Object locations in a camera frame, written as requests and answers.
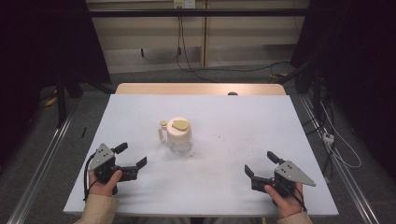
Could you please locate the left hand-held gripper cable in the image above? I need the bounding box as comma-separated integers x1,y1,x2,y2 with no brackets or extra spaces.
82,152,98,202

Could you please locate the white cable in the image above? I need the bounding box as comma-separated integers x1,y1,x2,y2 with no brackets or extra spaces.
319,101,362,170

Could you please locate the metal floor rail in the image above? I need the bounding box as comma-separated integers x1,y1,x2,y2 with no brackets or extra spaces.
6,114,75,224
298,93,381,224

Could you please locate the white wall socket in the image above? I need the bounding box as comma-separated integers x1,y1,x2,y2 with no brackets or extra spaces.
173,0,197,9

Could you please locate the hand-held gripper cable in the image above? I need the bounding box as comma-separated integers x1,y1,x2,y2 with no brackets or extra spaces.
82,152,98,202
290,186,308,213

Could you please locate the black horizontal bar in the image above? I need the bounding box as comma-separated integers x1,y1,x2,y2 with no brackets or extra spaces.
88,7,312,19

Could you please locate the dark curtain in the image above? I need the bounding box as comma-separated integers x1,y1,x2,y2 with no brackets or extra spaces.
290,0,396,181
0,0,112,162

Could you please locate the white table board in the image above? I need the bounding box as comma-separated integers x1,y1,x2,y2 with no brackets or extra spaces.
63,93,340,218

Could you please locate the wooden table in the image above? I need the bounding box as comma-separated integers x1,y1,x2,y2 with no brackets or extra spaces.
115,82,287,96

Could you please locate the black floor cable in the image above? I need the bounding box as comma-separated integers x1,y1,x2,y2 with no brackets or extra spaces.
176,15,293,84

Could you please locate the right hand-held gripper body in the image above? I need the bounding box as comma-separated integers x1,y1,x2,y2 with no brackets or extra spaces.
251,160,318,198

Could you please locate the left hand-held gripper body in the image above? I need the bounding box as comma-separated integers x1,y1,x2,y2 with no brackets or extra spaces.
88,143,138,185

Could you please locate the right hand-held gripper cable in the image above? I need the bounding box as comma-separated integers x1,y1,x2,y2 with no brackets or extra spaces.
290,186,308,213

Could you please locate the black metal stand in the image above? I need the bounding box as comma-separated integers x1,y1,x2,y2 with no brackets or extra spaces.
55,73,84,129

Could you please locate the clear jar with cream lid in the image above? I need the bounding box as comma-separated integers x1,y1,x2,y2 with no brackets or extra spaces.
157,116,193,156

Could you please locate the person's right hand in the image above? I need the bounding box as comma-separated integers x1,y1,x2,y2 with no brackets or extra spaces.
263,182,305,219

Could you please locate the person's left hand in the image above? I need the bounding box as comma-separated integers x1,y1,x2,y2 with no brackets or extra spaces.
88,169,123,198

